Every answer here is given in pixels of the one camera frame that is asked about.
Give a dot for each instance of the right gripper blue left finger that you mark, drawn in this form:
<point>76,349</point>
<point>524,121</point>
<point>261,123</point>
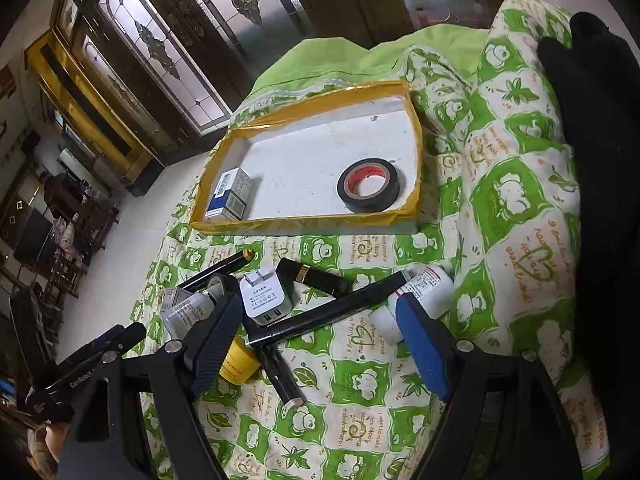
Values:
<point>218,333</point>

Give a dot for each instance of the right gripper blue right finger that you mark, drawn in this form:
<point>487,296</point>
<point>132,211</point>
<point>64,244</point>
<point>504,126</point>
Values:
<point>430,344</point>

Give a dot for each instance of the yellow tape roll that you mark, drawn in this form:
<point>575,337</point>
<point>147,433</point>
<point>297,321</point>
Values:
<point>240,363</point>

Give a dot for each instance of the white usb charger plug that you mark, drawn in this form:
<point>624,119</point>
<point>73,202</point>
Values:
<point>262,295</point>

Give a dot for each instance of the white pill bottle red label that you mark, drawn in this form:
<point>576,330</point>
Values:
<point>431,286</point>

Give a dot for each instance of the black pen gold tip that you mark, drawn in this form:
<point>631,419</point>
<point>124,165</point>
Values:
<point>229,265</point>

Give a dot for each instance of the black cylinder silver end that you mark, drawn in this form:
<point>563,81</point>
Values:
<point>281,377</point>

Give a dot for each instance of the black lipstick tube gold band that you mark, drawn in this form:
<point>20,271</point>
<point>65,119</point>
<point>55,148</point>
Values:
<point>331,284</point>

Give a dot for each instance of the black tape roll red core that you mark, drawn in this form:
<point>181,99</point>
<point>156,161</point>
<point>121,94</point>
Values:
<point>369,185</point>

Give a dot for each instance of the black tape roll white core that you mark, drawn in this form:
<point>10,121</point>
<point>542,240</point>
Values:
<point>219,284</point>

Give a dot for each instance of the grey white plastic bottle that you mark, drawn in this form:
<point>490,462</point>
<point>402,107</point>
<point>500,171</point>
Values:
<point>181,309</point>

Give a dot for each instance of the person left hand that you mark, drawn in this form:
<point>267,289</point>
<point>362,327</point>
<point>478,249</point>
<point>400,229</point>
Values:
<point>45,445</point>

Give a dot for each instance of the green patterned quilt cover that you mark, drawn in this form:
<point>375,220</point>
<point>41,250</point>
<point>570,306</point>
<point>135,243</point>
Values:
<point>499,213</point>

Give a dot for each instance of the blue white small box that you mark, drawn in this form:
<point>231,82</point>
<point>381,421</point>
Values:
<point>230,196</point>

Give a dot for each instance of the dark wooden shelf furniture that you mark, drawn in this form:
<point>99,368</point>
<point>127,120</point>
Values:
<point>51,226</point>

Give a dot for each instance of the white tray with yellow tape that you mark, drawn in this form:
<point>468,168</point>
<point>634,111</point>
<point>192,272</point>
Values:
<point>295,157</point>

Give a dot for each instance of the gold framed cabinet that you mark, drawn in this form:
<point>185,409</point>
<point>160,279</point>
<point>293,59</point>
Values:
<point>72,93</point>

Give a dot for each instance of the wooden stained glass doors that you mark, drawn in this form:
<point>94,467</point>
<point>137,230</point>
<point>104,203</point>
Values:
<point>174,71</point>

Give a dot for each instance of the black garment on chair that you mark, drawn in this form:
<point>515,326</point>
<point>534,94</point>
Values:
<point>596,81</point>

